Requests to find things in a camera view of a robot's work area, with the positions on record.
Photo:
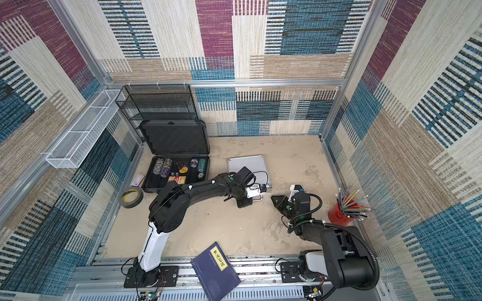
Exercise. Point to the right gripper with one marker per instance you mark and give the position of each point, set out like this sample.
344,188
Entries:
287,205

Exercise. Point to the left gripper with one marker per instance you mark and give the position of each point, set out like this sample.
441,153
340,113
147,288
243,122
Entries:
241,206

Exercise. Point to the small silver aluminium case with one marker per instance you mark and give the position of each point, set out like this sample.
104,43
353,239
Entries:
255,164

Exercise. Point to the large black poker case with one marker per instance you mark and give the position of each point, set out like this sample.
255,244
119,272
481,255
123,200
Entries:
184,141

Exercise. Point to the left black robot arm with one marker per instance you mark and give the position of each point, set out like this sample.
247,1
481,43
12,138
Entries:
169,208

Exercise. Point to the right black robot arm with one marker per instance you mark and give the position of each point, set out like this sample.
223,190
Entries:
345,258

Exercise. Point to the green poker chip row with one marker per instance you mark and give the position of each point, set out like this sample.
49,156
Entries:
202,168

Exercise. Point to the multicolour poker chip row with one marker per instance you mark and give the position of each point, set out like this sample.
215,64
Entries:
162,167

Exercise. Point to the red yellow card deck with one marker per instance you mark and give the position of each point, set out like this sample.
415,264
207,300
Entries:
178,179

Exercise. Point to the red pencil cup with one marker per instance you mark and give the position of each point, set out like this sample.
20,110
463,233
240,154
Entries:
349,207

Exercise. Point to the dark blue book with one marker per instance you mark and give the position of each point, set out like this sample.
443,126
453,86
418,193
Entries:
215,273

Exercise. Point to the small pink card packet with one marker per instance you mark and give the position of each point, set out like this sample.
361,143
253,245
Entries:
138,180

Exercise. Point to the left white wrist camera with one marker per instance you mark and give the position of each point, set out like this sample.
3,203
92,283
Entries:
256,192

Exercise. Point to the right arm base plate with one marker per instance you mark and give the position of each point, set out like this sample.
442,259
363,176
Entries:
291,273

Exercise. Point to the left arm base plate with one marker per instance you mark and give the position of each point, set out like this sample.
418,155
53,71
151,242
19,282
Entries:
162,276

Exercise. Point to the black wire shelf rack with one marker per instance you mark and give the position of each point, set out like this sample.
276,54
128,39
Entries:
139,103

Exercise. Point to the white mesh wall basket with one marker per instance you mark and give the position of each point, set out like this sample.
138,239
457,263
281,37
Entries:
71,151

